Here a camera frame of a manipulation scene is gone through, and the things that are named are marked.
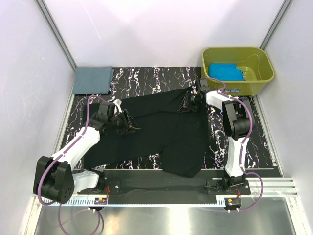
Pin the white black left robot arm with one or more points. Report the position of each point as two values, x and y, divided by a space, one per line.
54 180

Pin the left rear frame post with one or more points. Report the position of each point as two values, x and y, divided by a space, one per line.
56 33

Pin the black t shirt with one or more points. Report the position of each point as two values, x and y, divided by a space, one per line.
181 139

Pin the right rear frame post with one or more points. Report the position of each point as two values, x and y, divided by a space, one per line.
275 23

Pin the white slotted cable duct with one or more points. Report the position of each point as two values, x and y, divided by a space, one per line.
154 202

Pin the frame post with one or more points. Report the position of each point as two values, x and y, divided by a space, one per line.
275 23
56 33

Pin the blue t shirt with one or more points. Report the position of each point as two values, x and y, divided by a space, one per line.
225 72

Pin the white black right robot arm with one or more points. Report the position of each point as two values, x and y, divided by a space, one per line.
238 124

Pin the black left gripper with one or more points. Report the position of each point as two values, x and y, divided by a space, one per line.
126 122

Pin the silver aluminium frame rail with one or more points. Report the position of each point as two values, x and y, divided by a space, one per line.
252 187

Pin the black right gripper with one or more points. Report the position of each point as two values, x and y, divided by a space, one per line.
188 100

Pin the folded grey t shirt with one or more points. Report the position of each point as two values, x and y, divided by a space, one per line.
92 80

